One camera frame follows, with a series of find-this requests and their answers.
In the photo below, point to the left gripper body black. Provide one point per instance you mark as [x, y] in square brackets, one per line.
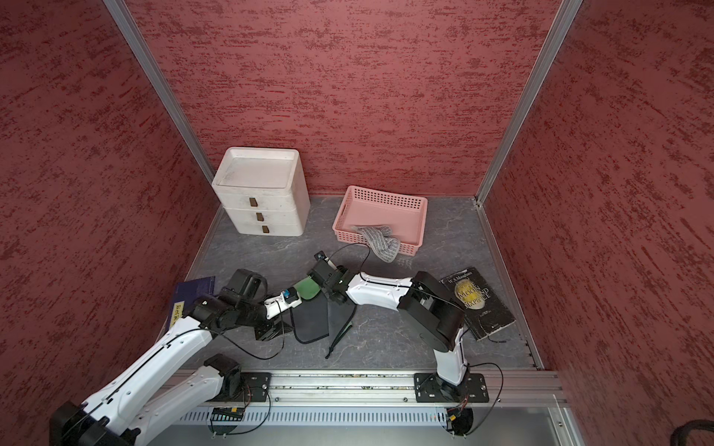
[266, 329]

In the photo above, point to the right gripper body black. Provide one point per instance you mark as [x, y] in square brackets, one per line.
[327, 292]

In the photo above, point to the grey striped dishcloth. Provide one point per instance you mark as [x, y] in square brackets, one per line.
[383, 244]

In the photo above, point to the green dishcloth black trim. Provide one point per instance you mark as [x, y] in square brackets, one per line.
[320, 317]

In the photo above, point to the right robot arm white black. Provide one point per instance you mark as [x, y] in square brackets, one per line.
[422, 302]

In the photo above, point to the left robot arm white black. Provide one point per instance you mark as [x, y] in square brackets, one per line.
[129, 411]

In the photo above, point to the dark blue book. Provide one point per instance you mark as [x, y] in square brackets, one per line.
[185, 294]

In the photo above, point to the pink plastic basket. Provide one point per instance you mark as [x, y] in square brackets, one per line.
[405, 215]

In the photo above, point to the white three-drawer storage box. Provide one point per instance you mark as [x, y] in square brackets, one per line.
[263, 191]

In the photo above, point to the black book yellow cover art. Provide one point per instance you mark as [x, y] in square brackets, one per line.
[486, 313]

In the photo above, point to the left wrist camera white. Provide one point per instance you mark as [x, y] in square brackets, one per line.
[287, 299]

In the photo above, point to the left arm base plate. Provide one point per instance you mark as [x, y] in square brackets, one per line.
[251, 387]

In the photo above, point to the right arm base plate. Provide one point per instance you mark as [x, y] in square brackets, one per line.
[429, 388]

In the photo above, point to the aluminium front rail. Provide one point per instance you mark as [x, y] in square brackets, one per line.
[511, 388]

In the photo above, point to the left corner aluminium post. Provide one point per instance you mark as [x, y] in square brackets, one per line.
[128, 28]

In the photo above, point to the corner aluminium post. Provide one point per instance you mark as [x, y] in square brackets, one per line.
[559, 29]
[128, 28]

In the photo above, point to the right corner aluminium post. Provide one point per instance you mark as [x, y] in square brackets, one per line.
[559, 29]

